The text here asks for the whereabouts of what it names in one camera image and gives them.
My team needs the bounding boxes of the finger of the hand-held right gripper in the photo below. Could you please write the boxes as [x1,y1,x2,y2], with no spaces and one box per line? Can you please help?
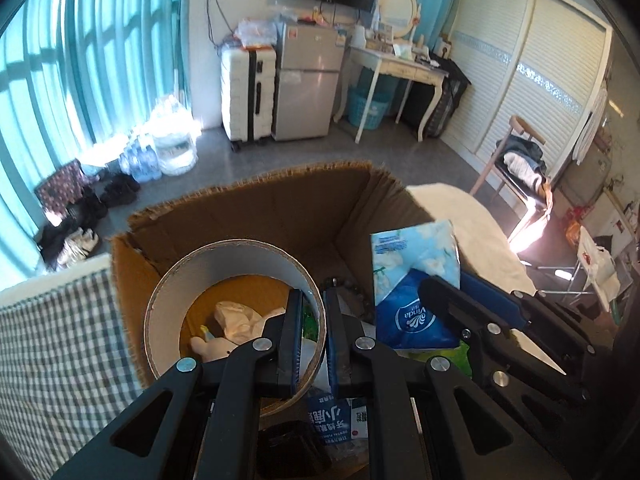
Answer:
[418,276,588,403]
[459,271,596,361]

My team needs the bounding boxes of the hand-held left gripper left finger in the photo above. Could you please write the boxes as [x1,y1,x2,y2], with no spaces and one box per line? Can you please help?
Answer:
[52,288,306,480]

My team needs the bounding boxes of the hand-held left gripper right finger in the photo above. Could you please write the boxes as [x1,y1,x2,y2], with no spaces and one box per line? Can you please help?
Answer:
[321,286,571,480]

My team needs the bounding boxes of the black beaded gooseneck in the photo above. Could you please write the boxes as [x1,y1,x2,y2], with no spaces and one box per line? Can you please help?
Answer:
[327,276,373,320]

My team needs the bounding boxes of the blue white tissue pack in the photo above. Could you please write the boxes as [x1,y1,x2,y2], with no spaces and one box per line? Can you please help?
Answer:
[370,219,462,351]

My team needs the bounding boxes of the white plush toy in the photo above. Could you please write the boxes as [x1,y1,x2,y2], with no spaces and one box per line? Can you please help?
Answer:
[189,335,241,361]

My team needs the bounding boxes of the wide white cardboard ring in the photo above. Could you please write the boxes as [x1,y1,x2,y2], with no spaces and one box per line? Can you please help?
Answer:
[144,240,328,416]

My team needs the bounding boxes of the brown cardboard box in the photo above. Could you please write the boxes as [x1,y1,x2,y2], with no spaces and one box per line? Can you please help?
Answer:
[109,160,451,480]

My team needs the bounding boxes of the blue printed small box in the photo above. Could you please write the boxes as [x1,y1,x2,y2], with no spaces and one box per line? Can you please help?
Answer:
[306,392,371,441]

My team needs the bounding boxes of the orange plastic bag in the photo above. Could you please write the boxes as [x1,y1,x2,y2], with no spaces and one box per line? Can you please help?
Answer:
[564,207,587,243]

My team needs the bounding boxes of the white plastic bag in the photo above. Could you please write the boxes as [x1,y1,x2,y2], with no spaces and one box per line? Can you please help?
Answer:
[575,232,621,311]

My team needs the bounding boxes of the clothes pile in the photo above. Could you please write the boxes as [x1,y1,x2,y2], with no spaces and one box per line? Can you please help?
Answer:
[495,137,553,196]

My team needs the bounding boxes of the wooden chair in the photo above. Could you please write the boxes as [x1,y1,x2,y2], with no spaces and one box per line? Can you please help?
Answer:
[469,115,556,231]

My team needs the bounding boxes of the black bag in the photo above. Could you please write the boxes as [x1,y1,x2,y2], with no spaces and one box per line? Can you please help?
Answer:
[400,57,471,138]

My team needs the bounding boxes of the blue plastic basket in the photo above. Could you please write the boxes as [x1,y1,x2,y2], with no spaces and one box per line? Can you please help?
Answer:
[347,85,393,130]

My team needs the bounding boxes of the large clear water jug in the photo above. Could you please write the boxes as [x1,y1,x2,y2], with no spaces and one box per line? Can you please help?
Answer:
[150,95,197,177]

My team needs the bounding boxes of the white sneakers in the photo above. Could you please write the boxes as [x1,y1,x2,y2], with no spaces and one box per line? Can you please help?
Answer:
[56,227,101,271]

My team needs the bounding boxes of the pack of water bottles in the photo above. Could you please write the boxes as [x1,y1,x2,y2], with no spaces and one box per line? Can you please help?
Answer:
[117,127,163,183]

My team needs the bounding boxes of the white dressing table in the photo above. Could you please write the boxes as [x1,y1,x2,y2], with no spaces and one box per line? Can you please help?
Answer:
[334,42,451,143]

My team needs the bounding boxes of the white louvred wardrobe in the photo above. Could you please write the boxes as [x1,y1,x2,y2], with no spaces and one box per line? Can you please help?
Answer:
[442,0,613,176]

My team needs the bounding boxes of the silver mini fridge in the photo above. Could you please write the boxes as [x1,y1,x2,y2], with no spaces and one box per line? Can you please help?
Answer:
[270,22,348,142]

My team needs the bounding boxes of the grey white checked blanket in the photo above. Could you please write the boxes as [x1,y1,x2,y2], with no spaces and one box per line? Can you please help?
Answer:
[0,267,146,461]

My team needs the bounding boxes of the black boots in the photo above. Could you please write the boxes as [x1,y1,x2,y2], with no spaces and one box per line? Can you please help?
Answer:
[65,187,108,231]

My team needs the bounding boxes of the white suitcase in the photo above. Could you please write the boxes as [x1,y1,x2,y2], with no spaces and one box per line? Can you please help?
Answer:
[220,45,277,151]

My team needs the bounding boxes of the dark floral patterned bag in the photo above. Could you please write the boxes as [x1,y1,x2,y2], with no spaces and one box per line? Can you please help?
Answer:
[34,159,88,216]

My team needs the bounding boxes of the white oval mirror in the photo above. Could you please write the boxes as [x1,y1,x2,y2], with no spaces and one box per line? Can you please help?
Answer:
[376,0,418,43]

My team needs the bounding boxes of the clear plastic bags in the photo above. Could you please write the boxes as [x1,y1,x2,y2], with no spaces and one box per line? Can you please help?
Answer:
[234,10,281,51]

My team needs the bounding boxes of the wide teal window curtain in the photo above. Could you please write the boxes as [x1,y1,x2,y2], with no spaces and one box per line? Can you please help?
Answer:
[0,0,193,273]

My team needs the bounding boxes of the dark wall cable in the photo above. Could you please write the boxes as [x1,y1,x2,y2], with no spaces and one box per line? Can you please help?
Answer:
[206,0,236,56]

